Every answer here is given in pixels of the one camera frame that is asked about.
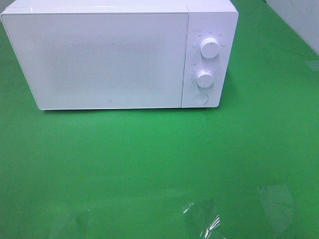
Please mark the white microwave knob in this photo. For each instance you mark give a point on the white microwave knob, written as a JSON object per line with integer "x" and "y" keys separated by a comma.
{"x": 204, "y": 79}
{"x": 209, "y": 47}

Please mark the clear tape patch near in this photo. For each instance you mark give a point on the clear tape patch near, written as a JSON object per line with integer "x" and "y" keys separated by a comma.
{"x": 202, "y": 221}

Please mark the clear tape patch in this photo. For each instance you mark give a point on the clear tape patch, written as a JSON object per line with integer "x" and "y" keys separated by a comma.
{"x": 313, "y": 64}
{"x": 202, "y": 221}
{"x": 278, "y": 206}

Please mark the white microwave oven body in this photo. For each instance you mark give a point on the white microwave oven body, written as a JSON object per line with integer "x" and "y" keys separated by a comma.
{"x": 217, "y": 18}

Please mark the clear tape patch right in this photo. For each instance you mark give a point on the clear tape patch right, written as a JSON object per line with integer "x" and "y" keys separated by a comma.
{"x": 278, "y": 206}

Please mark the clear tape patch far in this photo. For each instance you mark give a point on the clear tape patch far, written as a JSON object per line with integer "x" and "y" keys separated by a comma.
{"x": 313, "y": 64}

